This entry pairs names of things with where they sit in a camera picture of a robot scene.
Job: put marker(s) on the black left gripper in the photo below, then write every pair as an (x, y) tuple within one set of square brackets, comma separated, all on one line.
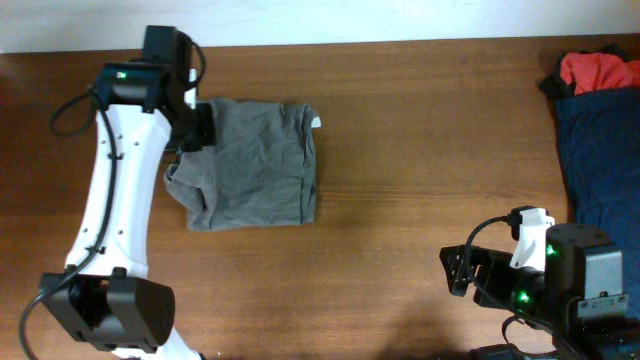
[(206, 131)]

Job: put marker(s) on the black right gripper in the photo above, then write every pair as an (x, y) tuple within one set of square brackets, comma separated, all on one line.
[(493, 264)]

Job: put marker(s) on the grey shorts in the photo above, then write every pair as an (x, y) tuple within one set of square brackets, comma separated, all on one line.
[(260, 172)]

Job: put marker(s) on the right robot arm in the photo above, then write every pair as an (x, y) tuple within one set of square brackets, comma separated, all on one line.
[(563, 279)]

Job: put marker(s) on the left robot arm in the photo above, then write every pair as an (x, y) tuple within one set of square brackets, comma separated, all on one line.
[(142, 109)]

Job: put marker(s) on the navy blue garment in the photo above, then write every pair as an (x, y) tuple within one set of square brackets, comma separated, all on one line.
[(598, 146)]

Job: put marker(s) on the red garment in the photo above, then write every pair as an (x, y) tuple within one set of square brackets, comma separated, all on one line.
[(585, 73)]

